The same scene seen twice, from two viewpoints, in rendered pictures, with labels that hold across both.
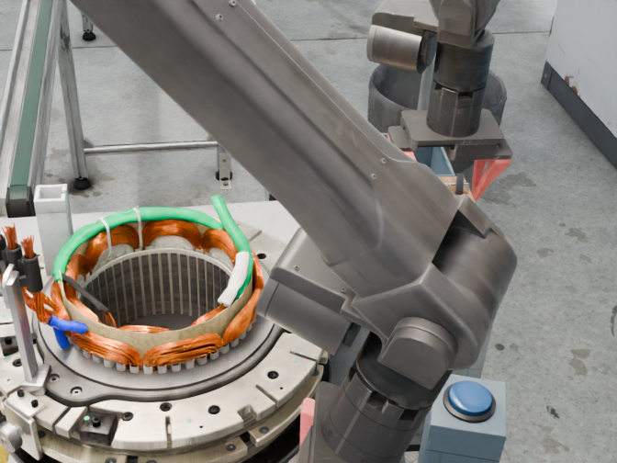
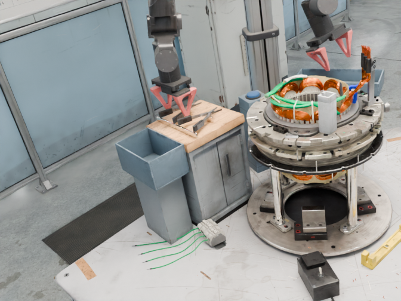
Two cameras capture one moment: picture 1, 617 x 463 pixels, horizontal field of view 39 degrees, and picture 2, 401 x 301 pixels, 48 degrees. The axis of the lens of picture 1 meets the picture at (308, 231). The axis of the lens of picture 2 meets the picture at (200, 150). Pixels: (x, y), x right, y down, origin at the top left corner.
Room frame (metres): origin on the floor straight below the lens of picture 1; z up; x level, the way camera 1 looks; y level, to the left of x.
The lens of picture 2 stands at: (1.31, 0.89, 1.60)
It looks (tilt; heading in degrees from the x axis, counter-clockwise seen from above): 29 degrees down; 244
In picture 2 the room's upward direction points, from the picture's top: 11 degrees counter-clockwise
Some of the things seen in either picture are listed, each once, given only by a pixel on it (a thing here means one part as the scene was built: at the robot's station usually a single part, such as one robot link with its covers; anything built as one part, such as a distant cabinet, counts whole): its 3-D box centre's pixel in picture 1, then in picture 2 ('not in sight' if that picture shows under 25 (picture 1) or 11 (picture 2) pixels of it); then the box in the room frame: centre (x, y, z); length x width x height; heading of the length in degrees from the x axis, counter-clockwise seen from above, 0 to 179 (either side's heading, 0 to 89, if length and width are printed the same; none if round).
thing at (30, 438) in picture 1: (28, 423); (377, 108); (0.48, 0.23, 1.07); 0.04 x 0.02 x 0.05; 55
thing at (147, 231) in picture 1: (171, 234); not in sight; (0.69, 0.14, 1.12); 0.06 x 0.02 x 0.04; 97
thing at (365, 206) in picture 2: not in sight; (361, 202); (0.53, 0.22, 0.81); 0.08 x 0.05 x 0.01; 61
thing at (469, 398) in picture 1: (470, 397); (253, 94); (0.57, -0.16, 1.04); 0.04 x 0.04 x 0.01
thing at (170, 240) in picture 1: (171, 241); not in sight; (0.69, 0.14, 1.12); 0.05 x 0.01 x 0.02; 97
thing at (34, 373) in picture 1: (28, 333); (369, 80); (0.51, 0.22, 1.15); 0.03 x 0.02 x 0.12; 179
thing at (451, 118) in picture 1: (454, 108); (169, 72); (0.84, -0.15, 1.20); 0.10 x 0.07 x 0.07; 99
